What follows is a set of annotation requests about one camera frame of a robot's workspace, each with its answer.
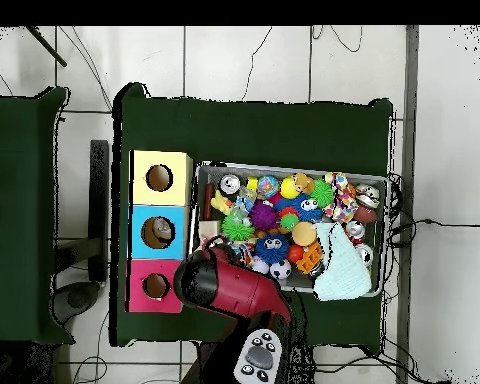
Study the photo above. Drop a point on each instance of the clear plastic bottle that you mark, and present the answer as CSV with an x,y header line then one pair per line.
x,y
162,230

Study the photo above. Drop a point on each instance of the orange plastic block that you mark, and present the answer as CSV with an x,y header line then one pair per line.
x,y
310,258

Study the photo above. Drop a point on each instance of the mint waffle cloth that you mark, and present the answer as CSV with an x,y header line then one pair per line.
x,y
344,264

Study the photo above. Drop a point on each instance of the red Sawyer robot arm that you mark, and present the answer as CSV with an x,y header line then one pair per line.
x,y
240,288

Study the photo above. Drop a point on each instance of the metal mesh bin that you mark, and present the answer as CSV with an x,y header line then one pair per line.
x,y
212,170

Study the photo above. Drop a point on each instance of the wooden three-hole box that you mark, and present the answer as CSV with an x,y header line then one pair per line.
x,y
160,192

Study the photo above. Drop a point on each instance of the clear bottle with blue label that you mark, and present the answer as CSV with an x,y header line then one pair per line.
x,y
244,202

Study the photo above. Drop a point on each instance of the purple spiky rubber toy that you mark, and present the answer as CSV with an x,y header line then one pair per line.
x,y
263,216

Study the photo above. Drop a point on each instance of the silver drink can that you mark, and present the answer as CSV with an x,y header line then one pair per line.
x,y
230,184

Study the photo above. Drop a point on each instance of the globe print ball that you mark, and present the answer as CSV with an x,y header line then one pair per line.
x,y
268,186

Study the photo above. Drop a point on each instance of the plain yellow ball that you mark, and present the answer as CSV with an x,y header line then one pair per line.
x,y
288,188

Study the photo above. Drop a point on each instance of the brown teddy bear plush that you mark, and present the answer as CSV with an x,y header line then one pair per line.
x,y
306,183

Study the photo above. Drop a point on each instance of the dark green tablecloth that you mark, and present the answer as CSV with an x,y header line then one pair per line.
x,y
264,132

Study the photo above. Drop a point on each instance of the black upright stand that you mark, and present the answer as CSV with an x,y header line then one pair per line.
x,y
98,208

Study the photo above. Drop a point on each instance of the grey rounded base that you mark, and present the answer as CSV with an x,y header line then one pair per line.
x,y
78,298

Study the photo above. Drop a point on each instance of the black rod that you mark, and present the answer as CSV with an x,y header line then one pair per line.
x,y
48,48

